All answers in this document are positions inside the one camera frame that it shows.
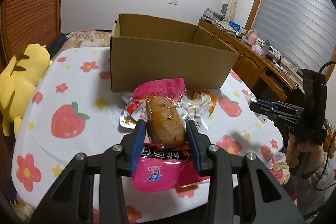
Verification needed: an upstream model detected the brown cardboard box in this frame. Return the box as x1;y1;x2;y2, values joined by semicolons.
110;14;239;92

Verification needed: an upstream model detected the yellow plush toy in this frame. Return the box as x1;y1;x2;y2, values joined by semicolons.
1;44;52;137

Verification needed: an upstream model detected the pink bottle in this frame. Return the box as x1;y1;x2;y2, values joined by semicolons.
246;30;259;46

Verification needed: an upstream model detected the white wall switch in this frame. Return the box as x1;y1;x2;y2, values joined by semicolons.
168;0;179;6

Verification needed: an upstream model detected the right hand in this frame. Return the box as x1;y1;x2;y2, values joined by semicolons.
286;134;328;178

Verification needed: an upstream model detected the white strawberry flower blanket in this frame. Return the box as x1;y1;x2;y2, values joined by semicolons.
11;48;284;208

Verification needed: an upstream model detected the window roller blind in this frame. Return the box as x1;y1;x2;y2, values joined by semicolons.
252;0;335;71

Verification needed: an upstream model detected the orange white snack packet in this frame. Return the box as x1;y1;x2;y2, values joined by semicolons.
178;90;218;132

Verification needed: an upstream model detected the wooden slatted wardrobe door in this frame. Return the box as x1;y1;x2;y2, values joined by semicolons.
1;0;61;61

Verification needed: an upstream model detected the silver white snack packet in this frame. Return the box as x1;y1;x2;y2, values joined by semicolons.
119;92;146;129

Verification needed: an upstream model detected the pink sausage snack bag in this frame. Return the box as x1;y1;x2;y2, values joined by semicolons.
132;78;204;193

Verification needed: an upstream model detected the black cable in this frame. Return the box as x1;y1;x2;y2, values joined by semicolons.
313;61;336;191

